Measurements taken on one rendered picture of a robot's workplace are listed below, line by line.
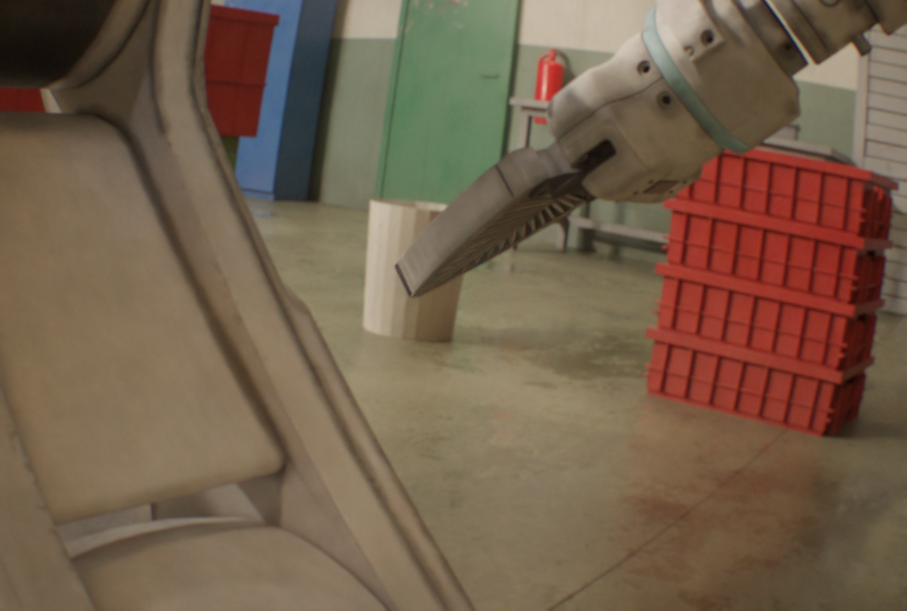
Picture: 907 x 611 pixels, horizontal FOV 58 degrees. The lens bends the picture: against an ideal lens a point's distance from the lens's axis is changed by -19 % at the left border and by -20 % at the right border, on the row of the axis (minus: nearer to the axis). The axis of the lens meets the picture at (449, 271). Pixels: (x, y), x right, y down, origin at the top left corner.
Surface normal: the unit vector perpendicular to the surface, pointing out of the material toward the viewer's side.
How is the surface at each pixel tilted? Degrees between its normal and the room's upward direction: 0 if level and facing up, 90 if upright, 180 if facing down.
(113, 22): 120
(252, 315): 49
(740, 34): 93
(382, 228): 93
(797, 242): 90
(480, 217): 99
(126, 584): 10
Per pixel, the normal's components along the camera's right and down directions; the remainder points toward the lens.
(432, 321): 0.53, 0.22
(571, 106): -0.62, -0.17
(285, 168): 0.81, 0.17
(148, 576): 0.19, -0.94
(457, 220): -0.73, 0.19
